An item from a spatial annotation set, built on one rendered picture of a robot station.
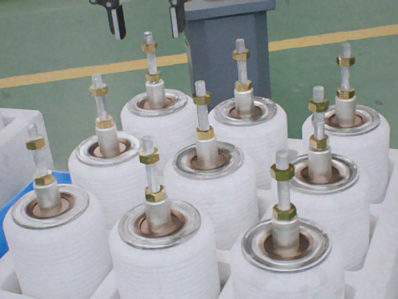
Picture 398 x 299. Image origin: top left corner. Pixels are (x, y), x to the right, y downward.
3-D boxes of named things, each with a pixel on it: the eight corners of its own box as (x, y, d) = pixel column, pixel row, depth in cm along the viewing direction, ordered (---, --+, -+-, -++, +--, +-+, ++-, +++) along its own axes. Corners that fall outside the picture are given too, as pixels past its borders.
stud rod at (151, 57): (153, 93, 83) (144, 34, 80) (151, 90, 84) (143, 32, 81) (160, 91, 84) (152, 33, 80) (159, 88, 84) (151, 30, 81)
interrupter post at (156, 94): (164, 100, 86) (161, 76, 85) (169, 107, 84) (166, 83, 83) (146, 104, 86) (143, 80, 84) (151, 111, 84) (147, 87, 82)
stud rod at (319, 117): (316, 156, 66) (314, 85, 63) (326, 157, 66) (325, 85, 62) (313, 161, 65) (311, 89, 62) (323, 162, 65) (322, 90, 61)
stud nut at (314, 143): (313, 139, 66) (313, 131, 66) (331, 141, 65) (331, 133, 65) (307, 148, 64) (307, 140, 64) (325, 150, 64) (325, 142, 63)
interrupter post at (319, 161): (303, 173, 67) (303, 144, 66) (326, 168, 68) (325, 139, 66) (313, 185, 65) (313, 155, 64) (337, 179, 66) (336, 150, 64)
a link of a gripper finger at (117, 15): (121, 4, 81) (126, 34, 82) (116, 4, 81) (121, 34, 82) (117, 10, 79) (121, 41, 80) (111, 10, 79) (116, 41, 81)
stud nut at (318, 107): (313, 103, 64) (312, 95, 64) (330, 105, 63) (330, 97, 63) (307, 112, 63) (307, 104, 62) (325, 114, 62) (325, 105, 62)
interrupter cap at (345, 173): (270, 167, 69) (269, 161, 69) (339, 151, 70) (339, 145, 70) (299, 205, 63) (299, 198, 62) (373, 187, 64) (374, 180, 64)
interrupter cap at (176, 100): (177, 89, 89) (177, 83, 89) (196, 110, 83) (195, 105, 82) (121, 101, 87) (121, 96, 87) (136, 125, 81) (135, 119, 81)
